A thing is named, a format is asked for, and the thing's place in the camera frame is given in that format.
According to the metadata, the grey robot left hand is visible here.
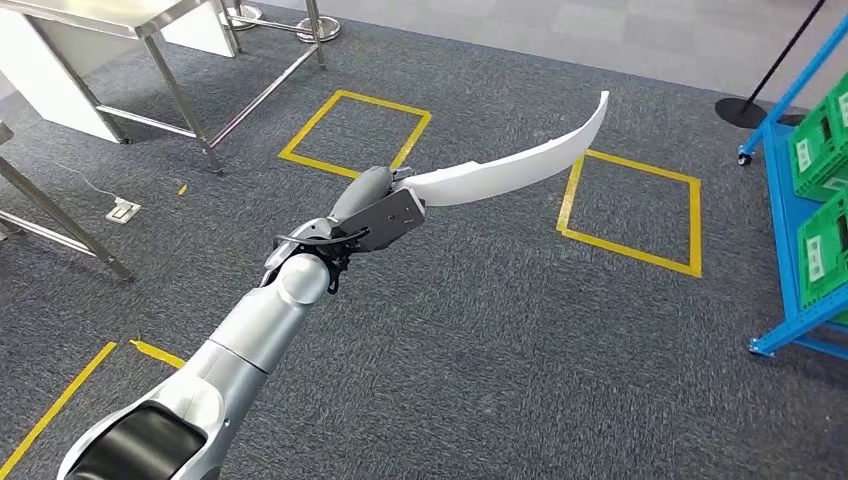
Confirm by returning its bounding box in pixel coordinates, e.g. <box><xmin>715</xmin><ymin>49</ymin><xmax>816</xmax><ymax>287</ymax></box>
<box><xmin>329</xmin><ymin>165</ymin><xmax>415</xmax><ymax>223</ymax></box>

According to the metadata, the white curved plastic part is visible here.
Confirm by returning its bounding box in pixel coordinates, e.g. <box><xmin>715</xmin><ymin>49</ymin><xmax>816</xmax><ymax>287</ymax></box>
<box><xmin>395</xmin><ymin>90</ymin><xmax>611</xmax><ymax>208</ymax></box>

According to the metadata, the chrome stanchion base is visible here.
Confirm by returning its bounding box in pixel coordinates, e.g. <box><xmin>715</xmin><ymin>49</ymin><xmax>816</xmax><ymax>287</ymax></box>
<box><xmin>223</xmin><ymin>1</ymin><xmax>264</xmax><ymax>32</ymax></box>
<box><xmin>294</xmin><ymin>14</ymin><xmax>342</xmax><ymax>45</ymax></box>

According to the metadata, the white cabinet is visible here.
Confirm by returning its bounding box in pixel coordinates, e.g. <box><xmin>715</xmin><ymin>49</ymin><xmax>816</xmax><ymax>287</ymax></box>
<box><xmin>0</xmin><ymin>9</ymin><xmax>128</xmax><ymax>145</ymax></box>
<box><xmin>162</xmin><ymin>0</ymin><xmax>238</xmax><ymax>59</ymax></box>

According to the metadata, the silver floor outlet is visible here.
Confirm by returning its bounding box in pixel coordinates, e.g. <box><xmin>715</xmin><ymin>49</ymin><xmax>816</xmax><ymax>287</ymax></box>
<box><xmin>104</xmin><ymin>195</ymin><xmax>143</xmax><ymax>226</ymax></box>

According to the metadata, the stainless steel table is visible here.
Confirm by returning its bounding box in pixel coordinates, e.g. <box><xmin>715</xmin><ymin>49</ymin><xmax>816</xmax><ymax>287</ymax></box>
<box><xmin>0</xmin><ymin>0</ymin><xmax>327</xmax><ymax>177</ymax></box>

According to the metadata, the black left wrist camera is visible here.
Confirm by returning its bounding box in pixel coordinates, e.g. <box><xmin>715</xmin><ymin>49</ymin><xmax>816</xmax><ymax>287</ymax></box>
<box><xmin>331</xmin><ymin>187</ymin><xmax>427</xmax><ymax>254</ymax></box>

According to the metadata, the thin white cable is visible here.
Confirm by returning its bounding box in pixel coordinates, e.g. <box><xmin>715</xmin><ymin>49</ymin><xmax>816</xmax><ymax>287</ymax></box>
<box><xmin>56</xmin><ymin>160</ymin><xmax>119</xmax><ymax>200</ymax></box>

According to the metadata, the black stanchion post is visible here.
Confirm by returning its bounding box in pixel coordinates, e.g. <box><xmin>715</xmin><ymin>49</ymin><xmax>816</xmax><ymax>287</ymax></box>
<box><xmin>714</xmin><ymin>0</ymin><xmax>829</xmax><ymax>131</ymax></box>

